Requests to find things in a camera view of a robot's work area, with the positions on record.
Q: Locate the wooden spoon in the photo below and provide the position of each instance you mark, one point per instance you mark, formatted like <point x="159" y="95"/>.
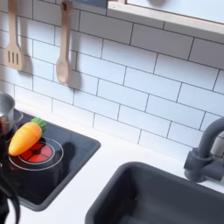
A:
<point x="63" y="65"/>

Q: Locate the black stove top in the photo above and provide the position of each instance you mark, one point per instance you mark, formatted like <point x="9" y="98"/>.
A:
<point x="58" y="163"/>

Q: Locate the orange toy carrot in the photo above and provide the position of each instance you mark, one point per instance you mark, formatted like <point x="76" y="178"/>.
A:
<point x="24" y="137"/>

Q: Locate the dark grey sink basin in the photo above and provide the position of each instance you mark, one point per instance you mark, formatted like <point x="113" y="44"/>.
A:
<point x="163" y="198"/>

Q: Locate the dark grey tap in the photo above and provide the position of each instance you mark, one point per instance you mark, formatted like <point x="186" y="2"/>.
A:
<point x="204" y="157"/>

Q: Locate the steel pot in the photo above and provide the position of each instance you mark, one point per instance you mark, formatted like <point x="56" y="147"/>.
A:
<point x="5" y="109"/>

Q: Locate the wooden shelf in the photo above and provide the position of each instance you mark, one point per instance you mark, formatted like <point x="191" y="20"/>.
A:
<point x="175" y="20"/>

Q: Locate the wooden slotted spatula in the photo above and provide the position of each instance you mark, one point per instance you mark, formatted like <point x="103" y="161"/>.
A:
<point x="13" y="52"/>

